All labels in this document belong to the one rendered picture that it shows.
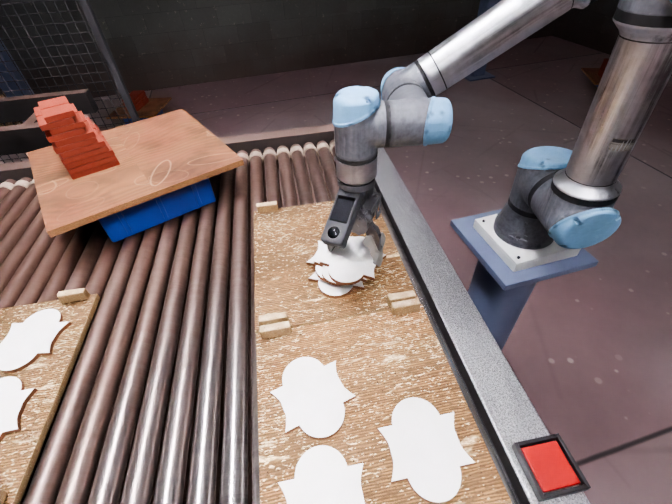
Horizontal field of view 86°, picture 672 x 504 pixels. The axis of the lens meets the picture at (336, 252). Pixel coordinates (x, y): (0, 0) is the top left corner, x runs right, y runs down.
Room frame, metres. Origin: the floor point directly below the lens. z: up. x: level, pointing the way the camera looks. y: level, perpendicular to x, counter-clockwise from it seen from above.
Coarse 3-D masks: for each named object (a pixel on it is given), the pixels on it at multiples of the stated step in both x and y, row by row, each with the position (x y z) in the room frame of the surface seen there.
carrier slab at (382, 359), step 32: (352, 320) 0.43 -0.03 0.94; (384, 320) 0.43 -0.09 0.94; (416, 320) 0.42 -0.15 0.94; (256, 352) 0.37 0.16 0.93; (288, 352) 0.37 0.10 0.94; (320, 352) 0.36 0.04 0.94; (352, 352) 0.36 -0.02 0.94; (384, 352) 0.36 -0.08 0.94; (416, 352) 0.35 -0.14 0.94; (352, 384) 0.30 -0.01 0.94; (384, 384) 0.29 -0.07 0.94; (416, 384) 0.29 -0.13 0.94; (448, 384) 0.29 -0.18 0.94; (352, 416) 0.24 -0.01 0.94; (384, 416) 0.24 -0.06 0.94; (288, 448) 0.20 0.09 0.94; (352, 448) 0.19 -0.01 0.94; (384, 448) 0.19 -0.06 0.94; (480, 448) 0.18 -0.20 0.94; (384, 480) 0.15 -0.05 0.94; (480, 480) 0.14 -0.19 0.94
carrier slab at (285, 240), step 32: (256, 224) 0.77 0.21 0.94; (288, 224) 0.76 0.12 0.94; (320, 224) 0.75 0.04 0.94; (384, 224) 0.73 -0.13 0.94; (256, 256) 0.64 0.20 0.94; (288, 256) 0.63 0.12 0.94; (256, 288) 0.54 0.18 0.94; (288, 288) 0.53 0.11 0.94; (384, 288) 0.51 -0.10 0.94; (256, 320) 0.45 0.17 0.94; (320, 320) 0.44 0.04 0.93
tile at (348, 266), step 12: (348, 240) 0.62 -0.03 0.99; (360, 240) 0.62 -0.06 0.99; (336, 252) 0.58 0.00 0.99; (348, 252) 0.58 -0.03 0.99; (360, 252) 0.58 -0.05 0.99; (324, 264) 0.55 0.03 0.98; (336, 264) 0.55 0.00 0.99; (348, 264) 0.54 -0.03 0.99; (360, 264) 0.54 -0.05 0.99; (372, 264) 0.54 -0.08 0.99; (336, 276) 0.51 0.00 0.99; (348, 276) 0.51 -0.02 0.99; (360, 276) 0.51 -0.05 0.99; (372, 276) 0.50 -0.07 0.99
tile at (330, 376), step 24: (312, 360) 0.34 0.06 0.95; (288, 384) 0.30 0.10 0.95; (312, 384) 0.30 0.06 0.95; (336, 384) 0.29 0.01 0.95; (288, 408) 0.26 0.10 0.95; (312, 408) 0.25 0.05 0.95; (336, 408) 0.25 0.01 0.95; (288, 432) 0.22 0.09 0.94; (312, 432) 0.22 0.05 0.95; (336, 432) 0.22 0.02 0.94
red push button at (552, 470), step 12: (540, 444) 0.18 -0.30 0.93; (552, 444) 0.18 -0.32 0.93; (528, 456) 0.17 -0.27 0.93; (540, 456) 0.17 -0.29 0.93; (552, 456) 0.17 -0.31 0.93; (564, 456) 0.17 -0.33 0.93; (540, 468) 0.15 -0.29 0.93; (552, 468) 0.15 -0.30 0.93; (564, 468) 0.15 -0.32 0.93; (540, 480) 0.14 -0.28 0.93; (552, 480) 0.14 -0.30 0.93; (564, 480) 0.13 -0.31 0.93; (576, 480) 0.13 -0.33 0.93
